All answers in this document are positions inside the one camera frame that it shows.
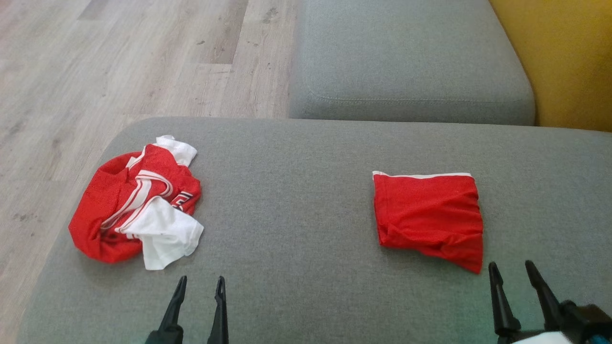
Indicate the red and white sports jersey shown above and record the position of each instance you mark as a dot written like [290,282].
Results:
[110,205]

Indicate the small grey sofa cushion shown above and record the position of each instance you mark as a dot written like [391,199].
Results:
[406,57]

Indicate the red shorts with white trim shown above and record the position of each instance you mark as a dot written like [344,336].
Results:
[430,215]

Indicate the large grey sofa seat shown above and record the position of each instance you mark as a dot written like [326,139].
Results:
[296,215]

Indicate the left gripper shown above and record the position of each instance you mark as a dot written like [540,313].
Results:
[165,337]

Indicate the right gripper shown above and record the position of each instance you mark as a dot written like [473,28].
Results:
[581,327]

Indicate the yellow sofa backrest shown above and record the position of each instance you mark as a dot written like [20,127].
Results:
[573,62]

